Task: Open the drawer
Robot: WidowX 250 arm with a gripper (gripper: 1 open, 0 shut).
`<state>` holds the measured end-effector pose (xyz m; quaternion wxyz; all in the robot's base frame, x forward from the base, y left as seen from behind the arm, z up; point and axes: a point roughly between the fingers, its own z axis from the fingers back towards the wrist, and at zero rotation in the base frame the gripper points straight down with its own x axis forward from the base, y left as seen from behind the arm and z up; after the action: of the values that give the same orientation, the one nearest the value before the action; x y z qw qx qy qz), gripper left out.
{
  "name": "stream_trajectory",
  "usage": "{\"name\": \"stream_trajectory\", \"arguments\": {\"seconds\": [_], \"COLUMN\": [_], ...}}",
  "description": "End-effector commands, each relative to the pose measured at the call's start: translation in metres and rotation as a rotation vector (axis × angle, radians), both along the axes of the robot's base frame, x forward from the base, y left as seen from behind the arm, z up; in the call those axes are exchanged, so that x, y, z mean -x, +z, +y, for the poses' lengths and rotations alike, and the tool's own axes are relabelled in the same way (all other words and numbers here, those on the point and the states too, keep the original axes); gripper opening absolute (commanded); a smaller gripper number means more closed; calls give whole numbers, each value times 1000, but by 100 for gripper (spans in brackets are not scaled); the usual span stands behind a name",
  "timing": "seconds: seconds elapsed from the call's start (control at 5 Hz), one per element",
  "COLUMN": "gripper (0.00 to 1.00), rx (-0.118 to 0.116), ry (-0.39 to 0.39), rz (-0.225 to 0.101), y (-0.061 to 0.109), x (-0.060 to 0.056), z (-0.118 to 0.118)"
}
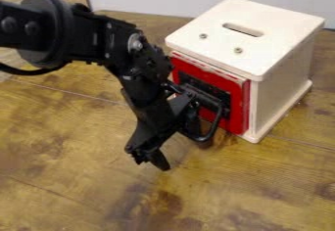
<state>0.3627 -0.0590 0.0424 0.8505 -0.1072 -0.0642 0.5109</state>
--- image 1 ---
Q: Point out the red drawer front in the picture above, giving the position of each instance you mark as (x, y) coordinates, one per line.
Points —
(224, 85)

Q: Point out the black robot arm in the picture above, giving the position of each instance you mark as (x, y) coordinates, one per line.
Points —
(55, 33)

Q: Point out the black metal drawer handle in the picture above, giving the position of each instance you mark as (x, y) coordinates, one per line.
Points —
(213, 100)

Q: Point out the white wooden box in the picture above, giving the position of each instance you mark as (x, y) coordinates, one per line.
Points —
(251, 50)

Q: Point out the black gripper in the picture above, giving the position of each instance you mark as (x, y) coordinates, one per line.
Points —
(157, 108)

